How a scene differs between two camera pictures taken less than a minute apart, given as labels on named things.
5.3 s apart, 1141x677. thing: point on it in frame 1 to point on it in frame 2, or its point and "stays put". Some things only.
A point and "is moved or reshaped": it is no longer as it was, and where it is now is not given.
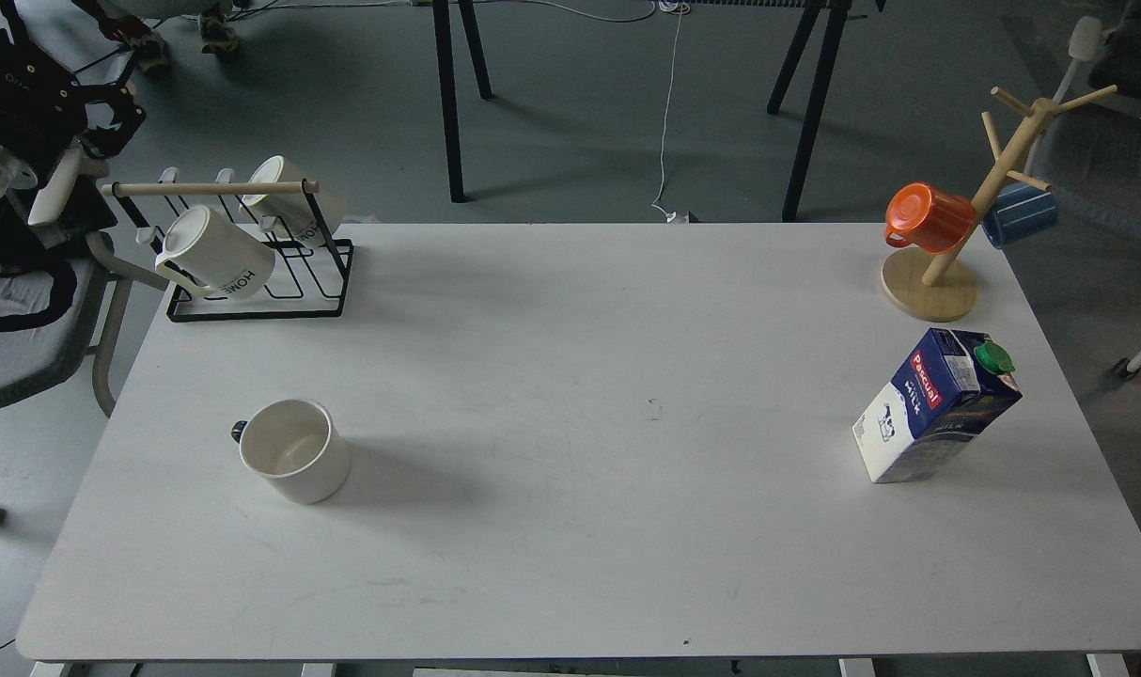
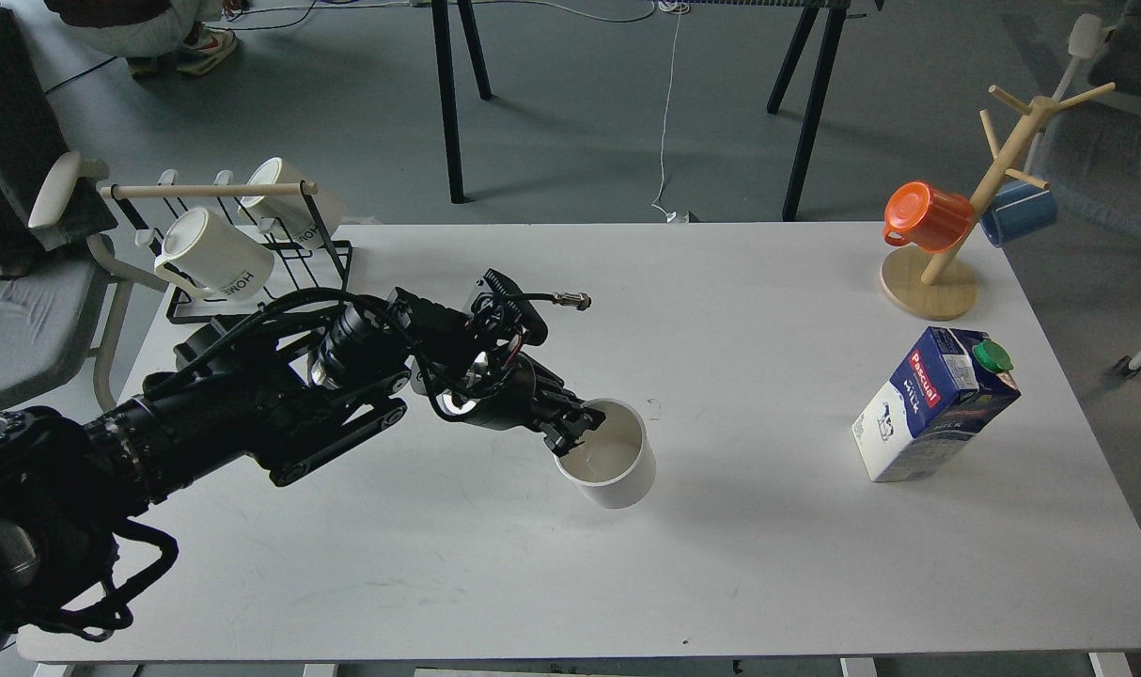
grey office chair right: (1107, 160) stays put
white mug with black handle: (299, 448) is moved or reshaped
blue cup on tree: (1020, 212) stays put
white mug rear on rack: (289, 216) stays put
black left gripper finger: (106, 143) to (559, 441)
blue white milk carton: (953, 385) stays put
